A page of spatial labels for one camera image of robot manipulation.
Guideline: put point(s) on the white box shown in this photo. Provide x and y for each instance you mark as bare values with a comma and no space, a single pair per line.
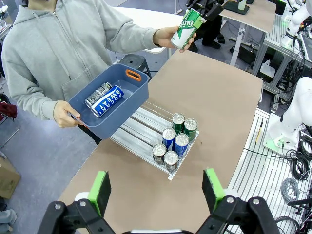
267,70

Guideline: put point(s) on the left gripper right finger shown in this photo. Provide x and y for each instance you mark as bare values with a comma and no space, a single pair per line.
214,190

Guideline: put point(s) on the brown cardboard box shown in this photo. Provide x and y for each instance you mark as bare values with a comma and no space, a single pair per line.
8,178

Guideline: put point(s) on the bystander in black clothes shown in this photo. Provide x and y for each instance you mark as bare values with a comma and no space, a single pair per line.
212,31

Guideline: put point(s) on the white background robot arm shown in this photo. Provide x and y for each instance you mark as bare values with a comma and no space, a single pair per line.
302,14

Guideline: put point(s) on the person's right forearm gray sleeve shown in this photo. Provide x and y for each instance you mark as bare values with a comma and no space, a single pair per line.
29,97

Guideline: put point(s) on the person's left hand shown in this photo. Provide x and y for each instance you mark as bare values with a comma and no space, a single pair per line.
163,37

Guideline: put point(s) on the person's right hand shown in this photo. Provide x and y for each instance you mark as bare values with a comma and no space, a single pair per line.
62,114

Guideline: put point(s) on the aluminium slotted mounting platform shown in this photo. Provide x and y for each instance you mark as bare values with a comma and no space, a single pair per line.
258,170

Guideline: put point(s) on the black stool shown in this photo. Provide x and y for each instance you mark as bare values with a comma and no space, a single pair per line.
132,61

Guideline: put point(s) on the person's gray hoodie torso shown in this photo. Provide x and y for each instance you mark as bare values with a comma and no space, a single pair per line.
61,48

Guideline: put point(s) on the large white table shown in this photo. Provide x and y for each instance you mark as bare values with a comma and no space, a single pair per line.
151,17

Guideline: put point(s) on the black Pepsi can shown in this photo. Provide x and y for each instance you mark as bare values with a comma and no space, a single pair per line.
170,158
159,150
97,95

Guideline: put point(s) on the person's black trousers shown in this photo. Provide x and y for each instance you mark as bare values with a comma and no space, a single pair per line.
91,136

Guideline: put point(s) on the aluminium frame table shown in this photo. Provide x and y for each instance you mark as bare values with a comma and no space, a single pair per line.
270,36

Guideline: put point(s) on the clear white can dispenser rack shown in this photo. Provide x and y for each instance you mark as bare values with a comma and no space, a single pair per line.
141,136

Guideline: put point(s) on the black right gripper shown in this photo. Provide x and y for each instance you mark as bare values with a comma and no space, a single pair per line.
212,9

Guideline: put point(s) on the person's left forearm gray sleeve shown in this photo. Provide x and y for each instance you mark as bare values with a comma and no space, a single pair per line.
134,39

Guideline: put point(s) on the blue Pocari Sweat can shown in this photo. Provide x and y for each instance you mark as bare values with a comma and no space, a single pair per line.
168,135
107,102
181,141

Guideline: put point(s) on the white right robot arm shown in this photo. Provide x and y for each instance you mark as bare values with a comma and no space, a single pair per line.
292,117

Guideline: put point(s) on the brown top background desk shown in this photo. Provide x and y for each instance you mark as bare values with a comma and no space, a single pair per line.
256,17

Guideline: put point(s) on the green beverage can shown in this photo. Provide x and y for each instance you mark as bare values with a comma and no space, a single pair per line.
178,119
190,125
185,31

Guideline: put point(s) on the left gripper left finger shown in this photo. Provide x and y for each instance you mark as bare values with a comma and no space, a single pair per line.
97,192

